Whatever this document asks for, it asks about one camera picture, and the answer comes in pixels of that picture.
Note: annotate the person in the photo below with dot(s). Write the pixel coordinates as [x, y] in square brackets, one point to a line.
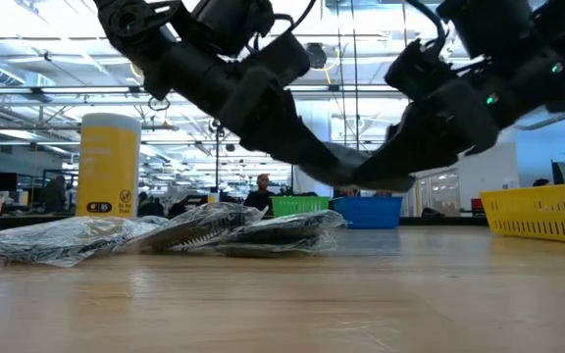
[54, 193]
[261, 198]

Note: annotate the yellow canister with white lid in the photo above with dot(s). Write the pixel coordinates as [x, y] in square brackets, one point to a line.
[108, 166]

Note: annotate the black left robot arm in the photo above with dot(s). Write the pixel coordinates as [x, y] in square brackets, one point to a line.
[184, 64]

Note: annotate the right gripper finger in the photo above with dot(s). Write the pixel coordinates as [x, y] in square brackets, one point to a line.
[410, 147]

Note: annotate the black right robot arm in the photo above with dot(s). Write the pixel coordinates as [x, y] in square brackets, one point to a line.
[498, 24]

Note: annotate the black brush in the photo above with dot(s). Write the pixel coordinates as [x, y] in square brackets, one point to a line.
[199, 225]
[282, 233]
[57, 240]

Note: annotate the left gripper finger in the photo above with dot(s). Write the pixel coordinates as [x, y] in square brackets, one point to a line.
[292, 142]

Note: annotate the yellow plastic basket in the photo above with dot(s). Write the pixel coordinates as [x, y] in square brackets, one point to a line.
[537, 211]

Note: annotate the blue plastic basket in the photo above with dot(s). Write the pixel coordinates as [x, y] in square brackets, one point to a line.
[368, 213]

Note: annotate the green plastic basket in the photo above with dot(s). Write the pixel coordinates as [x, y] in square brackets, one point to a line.
[299, 206]

